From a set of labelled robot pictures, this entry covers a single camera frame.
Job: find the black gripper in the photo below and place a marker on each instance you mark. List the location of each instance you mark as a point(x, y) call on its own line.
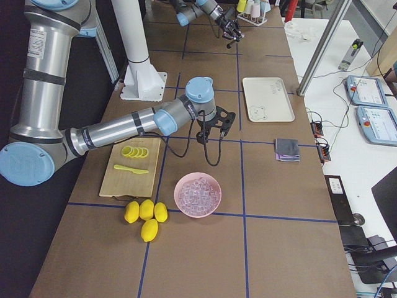
point(225, 21)
point(207, 124)

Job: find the pink bowl of ice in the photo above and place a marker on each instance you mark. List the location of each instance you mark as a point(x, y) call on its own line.
point(197, 195)

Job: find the steel muddler black tip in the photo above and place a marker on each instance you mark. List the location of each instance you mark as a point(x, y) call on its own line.
point(230, 44)

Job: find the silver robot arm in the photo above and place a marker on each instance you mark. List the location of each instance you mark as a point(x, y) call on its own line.
point(186, 13)
point(37, 147)

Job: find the white cup rack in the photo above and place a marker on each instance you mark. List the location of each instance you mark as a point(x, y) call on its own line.
point(256, 18)

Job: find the yellow upturned cup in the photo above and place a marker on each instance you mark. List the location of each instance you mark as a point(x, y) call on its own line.
point(241, 5)

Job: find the pink upturned cup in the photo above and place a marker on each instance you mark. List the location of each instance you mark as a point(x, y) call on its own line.
point(255, 10)

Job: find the white upturned cup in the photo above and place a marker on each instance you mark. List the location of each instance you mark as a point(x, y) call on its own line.
point(249, 6)

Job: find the crumpled white paper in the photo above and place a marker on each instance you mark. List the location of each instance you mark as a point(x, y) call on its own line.
point(294, 30)

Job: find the lemon slices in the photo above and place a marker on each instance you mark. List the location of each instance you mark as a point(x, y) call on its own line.
point(134, 152)

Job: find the cream bear tray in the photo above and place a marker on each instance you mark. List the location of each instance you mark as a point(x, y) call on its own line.
point(267, 100)

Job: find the yellow plastic knife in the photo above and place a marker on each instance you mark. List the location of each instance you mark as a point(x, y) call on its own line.
point(133, 170)

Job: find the wooden cutting board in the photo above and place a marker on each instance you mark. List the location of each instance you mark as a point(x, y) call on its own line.
point(124, 183)

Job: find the yellow lemon right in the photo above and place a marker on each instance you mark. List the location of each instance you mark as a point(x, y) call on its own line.
point(160, 212)

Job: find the yellow lemon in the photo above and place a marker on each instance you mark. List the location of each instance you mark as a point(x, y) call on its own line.
point(132, 212)
point(146, 210)
point(149, 230)
point(160, 212)

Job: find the grey folded cloth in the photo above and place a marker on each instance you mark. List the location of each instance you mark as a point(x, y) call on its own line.
point(287, 150)

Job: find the yellow lemon middle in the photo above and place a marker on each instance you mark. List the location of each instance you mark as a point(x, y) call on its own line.
point(146, 210)

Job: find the yellow lemon far left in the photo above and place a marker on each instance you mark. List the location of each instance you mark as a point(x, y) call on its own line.
point(132, 212)

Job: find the yellow lemon front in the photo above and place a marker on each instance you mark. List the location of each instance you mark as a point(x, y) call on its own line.
point(149, 230)

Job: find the orange black connector box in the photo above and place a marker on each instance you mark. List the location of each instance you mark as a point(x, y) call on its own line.
point(317, 128)

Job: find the clear water bottle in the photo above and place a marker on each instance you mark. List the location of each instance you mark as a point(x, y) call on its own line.
point(350, 54)

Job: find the upper teach pendant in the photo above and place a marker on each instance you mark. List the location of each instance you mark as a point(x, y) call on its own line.
point(363, 91)

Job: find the teach pendant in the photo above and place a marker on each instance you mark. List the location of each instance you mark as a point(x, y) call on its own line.
point(363, 91)
point(378, 124)

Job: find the lower teach pendant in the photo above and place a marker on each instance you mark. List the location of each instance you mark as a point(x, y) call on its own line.
point(378, 124)

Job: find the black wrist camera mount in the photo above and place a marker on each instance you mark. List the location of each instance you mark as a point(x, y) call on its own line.
point(224, 120)

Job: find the white pedestal column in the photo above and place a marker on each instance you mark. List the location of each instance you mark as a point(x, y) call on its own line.
point(142, 81)

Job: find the aluminium frame post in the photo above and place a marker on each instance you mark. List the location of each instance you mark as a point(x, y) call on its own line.
point(330, 30)

